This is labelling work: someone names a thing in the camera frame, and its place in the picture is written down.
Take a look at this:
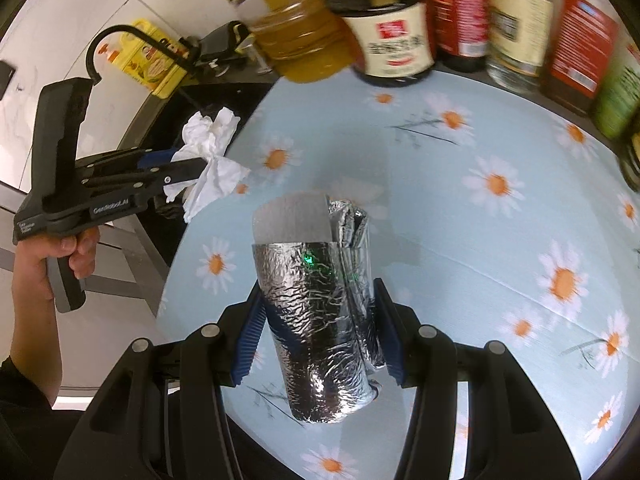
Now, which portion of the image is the white tissue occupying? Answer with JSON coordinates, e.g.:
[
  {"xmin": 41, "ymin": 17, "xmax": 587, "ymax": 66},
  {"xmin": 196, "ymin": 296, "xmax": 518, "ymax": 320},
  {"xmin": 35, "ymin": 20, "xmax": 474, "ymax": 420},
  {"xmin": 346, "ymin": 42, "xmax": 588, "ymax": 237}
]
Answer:
[{"xmin": 164, "ymin": 107, "xmax": 250, "ymax": 223}]

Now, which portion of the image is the silver foil insulated bag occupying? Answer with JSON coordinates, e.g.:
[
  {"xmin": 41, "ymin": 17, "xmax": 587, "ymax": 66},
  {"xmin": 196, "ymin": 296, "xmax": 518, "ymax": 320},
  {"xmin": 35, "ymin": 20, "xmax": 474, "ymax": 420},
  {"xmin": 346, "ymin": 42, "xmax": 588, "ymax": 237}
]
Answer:
[{"xmin": 253, "ymin": 192, "xmax": 385, "ymax": 424}]

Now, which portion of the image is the person's left forearm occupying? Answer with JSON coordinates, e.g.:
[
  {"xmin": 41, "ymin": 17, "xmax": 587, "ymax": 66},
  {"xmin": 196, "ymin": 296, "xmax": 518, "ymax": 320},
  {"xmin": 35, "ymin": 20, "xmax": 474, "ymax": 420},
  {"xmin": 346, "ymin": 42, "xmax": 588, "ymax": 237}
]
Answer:
[{"xmin": 10, "ymin": 290, "xmax": 63, "ymax": 405}]

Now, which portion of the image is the black kitchen sink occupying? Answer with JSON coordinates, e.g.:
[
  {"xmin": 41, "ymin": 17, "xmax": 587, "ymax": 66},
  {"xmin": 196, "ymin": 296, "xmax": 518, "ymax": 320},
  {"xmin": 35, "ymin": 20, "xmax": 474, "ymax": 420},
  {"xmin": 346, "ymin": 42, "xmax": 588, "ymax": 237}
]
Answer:
[{"xmin": 122, "ymin": 77, "xmax": 274, "ymax": 266}]

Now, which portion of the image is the person's left hand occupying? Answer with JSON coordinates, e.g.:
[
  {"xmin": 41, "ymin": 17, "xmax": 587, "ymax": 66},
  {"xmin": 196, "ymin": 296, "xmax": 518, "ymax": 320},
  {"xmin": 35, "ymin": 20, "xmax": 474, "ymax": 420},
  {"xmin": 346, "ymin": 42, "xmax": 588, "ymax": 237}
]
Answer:
[{"xmin": 12, "ymin": 228, "xmax": 100, "ymax": 304}]

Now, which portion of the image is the yellow seasoning box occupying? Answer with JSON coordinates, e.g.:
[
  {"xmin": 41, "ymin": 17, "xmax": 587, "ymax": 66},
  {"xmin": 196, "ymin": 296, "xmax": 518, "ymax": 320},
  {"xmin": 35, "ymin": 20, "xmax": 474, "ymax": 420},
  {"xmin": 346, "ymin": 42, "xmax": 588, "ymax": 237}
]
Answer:
[{"xmin": 96, "ymin": 32, "xmax": 186, "ymax": 100}]

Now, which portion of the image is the black curved faucet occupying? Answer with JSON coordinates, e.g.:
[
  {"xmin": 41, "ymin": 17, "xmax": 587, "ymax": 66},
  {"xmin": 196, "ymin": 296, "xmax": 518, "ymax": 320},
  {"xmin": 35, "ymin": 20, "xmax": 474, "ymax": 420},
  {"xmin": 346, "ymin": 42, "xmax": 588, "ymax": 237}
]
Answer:
[{"xmin": 85, "ymin": 24, "xmax": 202, "ymax": 86}]

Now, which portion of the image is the black sponge holder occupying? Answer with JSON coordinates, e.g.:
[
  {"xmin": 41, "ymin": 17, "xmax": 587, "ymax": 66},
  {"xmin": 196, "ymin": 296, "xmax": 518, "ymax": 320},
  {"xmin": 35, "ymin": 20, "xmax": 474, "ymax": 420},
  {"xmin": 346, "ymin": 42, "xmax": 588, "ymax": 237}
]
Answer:
[{"xmin": 191, "ymin": 21, "xmax": 250, "ymax": 77}]

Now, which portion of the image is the large cooking oil jug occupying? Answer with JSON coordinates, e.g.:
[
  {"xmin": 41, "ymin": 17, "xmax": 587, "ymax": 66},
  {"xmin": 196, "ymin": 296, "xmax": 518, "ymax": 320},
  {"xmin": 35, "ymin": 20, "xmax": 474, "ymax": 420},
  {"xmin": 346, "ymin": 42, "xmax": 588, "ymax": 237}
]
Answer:
[{"xmin": 238, "ymin": 0, "xmax": 352, "ymax": 84}]

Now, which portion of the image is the blue daisy tablecloth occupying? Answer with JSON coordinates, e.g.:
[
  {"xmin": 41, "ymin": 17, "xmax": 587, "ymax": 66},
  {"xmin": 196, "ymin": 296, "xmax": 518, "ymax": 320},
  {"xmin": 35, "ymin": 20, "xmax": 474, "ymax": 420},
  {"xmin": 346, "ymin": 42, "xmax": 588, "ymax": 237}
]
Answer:
[{"xmin": 157, "ymin": 72, "xmax": 639, "ymax": 477}]

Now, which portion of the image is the dark soy sauce jug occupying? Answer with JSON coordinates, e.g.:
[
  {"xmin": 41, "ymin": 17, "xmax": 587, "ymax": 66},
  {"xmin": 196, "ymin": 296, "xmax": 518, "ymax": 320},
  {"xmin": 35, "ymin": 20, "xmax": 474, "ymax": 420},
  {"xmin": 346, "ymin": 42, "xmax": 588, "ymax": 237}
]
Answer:
[{"xmin": 324, "ymin": 0, "xmax": 436, "ymax": 87}]

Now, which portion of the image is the small dark oil bottle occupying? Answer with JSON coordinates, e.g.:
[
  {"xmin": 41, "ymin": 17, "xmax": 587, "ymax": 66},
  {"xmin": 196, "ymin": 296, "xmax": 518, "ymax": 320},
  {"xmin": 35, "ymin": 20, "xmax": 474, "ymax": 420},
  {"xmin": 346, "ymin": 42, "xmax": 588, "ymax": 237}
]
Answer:
[{"xmin": 618, "ymin": 116, "xmax": 640, "ymax": 193}]

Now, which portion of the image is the red label sauce bottle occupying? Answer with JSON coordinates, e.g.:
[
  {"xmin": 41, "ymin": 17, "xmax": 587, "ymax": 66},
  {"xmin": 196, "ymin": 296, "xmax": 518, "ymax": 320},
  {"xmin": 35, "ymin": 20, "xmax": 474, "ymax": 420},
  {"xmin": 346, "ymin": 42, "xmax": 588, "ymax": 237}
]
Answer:
[{"xmin": 431, "ymin": 0, "xmax": 489, "ymax": 73}]

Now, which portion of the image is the green label oil bottle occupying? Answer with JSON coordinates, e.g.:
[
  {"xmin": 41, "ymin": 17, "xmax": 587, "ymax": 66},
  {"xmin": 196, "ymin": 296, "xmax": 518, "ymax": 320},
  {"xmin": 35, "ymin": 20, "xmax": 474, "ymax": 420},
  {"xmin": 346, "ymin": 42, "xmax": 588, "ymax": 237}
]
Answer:
[{"xmin": 592, "ymin": 28, "xmax": 639, "ymax": 140}]

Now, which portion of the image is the white vinegar bottle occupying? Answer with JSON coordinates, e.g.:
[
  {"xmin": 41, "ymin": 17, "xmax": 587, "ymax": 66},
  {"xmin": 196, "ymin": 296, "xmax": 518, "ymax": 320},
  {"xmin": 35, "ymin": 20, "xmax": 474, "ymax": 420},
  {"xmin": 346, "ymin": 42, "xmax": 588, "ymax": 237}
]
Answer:
[{"xmin": 487, "ymin": 0, "xmax": 553, "ymax": 94}]

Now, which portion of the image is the red label clear bottle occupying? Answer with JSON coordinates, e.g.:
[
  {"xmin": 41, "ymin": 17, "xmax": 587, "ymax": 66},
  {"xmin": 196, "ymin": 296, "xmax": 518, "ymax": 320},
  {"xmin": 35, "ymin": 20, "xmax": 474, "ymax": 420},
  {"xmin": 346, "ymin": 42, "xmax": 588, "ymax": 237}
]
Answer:
[{"xmin": 541, "ymin": 0, "xmax": 620, "ymax": 116}]

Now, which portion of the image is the black wall switch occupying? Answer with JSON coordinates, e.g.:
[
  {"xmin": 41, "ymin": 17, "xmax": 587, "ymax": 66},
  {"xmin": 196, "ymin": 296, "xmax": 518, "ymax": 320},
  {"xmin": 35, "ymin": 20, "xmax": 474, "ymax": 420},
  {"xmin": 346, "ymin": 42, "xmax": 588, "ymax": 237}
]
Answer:
[{"xmin": 0, "ymin": 61, "xmax": 15, "ymax": 100}]

